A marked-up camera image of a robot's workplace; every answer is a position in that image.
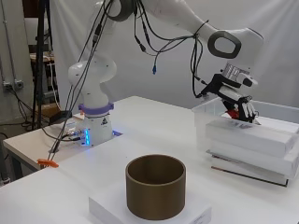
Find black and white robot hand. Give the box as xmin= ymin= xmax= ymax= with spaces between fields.
xmin=218 ymin=86 xmax=260 ymax=124

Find thick white book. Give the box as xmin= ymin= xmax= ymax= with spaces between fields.
xmin=205 ymin=119 xmax=299 ymax=159

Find clear plastic box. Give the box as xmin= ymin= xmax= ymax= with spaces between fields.
xmin=192 ymin=96 xmax=299 ymax=155

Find white book with dark cover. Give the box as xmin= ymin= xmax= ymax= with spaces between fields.
xmin=210 ymin=155 xmax=295 ymax=188

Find white hanging sheet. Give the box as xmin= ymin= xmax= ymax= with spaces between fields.
xmin=50 ymin=0 xmax=299 ymax=110

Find brown round tub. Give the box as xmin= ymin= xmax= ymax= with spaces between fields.
xmin=124 ymin=154 xmax=187 ymax=221

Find white flat box stand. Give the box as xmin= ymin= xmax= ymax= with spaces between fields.
xmin=88 ymin=183 xmax=213 ymax=224

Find cardboard box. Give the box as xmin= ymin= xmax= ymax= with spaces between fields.
xmin=36 ymin=102 xmax=62 ymax=119

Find orange clamp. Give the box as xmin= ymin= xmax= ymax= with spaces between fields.
xmin=36 ymin=158 xmax=60 ymax=169

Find black tripod stand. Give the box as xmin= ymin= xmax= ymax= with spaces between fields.
xmin=31 ymin=0 xmax=52 ymax=130

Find white side table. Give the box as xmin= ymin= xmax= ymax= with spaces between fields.
xmin=3 ymin=122 xmax=94 ymax=188

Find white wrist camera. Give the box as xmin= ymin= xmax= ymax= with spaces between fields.
xmin=236 ymin=72 xmax=260 ymax=89

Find black wrist bracket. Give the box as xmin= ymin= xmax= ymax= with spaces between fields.
xmin=199 ymin=74 xmax=242 ymax=98

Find black looped arm cables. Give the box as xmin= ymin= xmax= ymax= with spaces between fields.
xmin=134 ymin=0 xmax=209 ymax=99

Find blue-tipped cable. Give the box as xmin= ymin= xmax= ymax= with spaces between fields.
xmin=151 ymin=46 xmax=158 ymax=76

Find long black straight cables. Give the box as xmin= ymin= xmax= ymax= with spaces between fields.
xmin=48 ymin=0 xmax=115 ymax=157

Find grey wall outlet box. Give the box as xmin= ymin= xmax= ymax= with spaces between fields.
xmin=3 ymin=79 xmax=24 ymax=91

